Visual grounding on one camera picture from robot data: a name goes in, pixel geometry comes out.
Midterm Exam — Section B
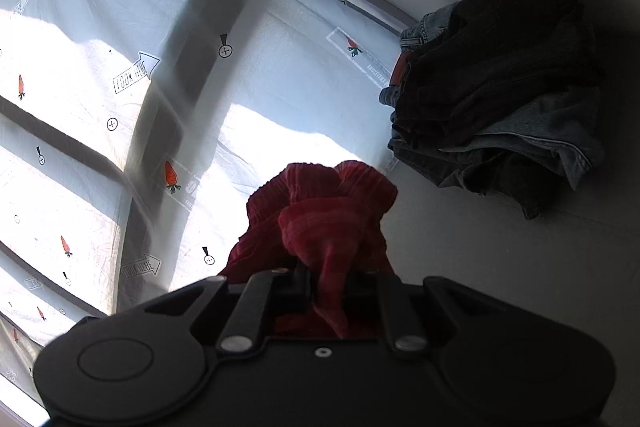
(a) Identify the red checkered cloth garment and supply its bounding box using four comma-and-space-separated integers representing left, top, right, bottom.
221, 160, 398, 338

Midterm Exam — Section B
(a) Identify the folded dark clothes stack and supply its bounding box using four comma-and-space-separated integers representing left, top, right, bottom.
380, 0, 634, 219

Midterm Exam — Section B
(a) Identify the white carrot print curtain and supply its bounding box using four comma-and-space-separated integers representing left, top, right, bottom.
1, 0, 399, 395

